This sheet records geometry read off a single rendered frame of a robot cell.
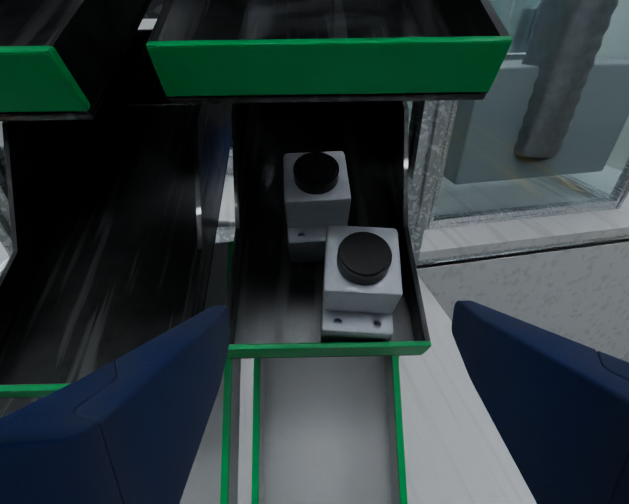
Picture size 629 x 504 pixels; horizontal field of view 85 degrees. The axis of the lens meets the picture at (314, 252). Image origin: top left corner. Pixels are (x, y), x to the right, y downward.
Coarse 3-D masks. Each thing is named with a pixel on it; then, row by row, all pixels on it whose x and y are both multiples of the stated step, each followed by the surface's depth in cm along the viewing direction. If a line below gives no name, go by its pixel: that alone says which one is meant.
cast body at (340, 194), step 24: (288, 168) 23; (312, 168) 22; (336, 168) 22; (288, 192) 22; (312, 192) 22; (336, 192) 22; (288, 216) 23; (312, 216) 23; (336, 216) 23; (288, 240) 24; (312, 240) 24
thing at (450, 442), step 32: (224, 192) 126; (0, 256) 92; (448, 320) 71; (448, 352) 64; (416, 384) 58; (448, 384) 58; (416, 416) 53; (448, 416) 53; (480, 416) 53; (416, 448) 49; (448, 448) 49; (480, 448) 49; (416, 480) 46; (448, 480) 46; (480, 480) 46; (512, 480) 46
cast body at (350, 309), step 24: (336, 240) 20; (360, 240) 19; (384, 240) 19; (336, 264) 19; (360, 264) 18; (384, 264) 18; (336, 288) 19; (360, 288) 19; (384, 288) 19; (336, 312) 21; (360, 312) 21; (384, 312) 21; (336, 336) 21; (360, 336) 21; (384, 336) 21
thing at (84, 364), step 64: (128, 64) 31; (64, 128) 28; (128, 128) 33; (192, 128) 33; (64, 192) 28; (128, 192) 29; (192, 192) 29; (64, 256) 26; (128, 256) 26; (192, 256) 26; (0, 320) 22; (64, 320) 23; (128, 320) 23; (0, 384) 21; (64, 384) 19
